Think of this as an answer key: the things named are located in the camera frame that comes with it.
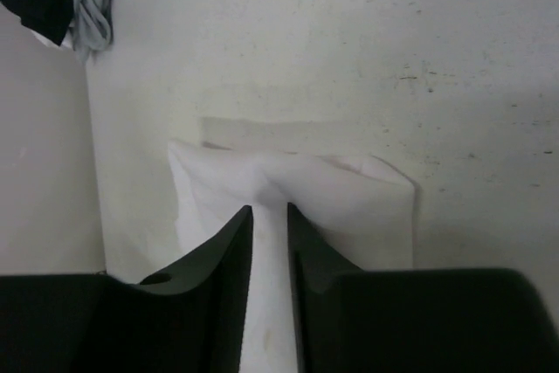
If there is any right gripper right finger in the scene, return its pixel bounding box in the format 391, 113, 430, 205
287, 203, 367, 372

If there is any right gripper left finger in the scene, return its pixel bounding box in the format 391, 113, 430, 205
130, 206, 253, 372

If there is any white tank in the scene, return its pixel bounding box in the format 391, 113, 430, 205
59, 31, 73, 50
169, 142, 415, 372

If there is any folded white tank top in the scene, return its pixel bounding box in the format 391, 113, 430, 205
59, 31, 73, 50

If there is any folded grey tank top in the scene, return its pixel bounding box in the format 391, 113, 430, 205
71, 0, 113, 64

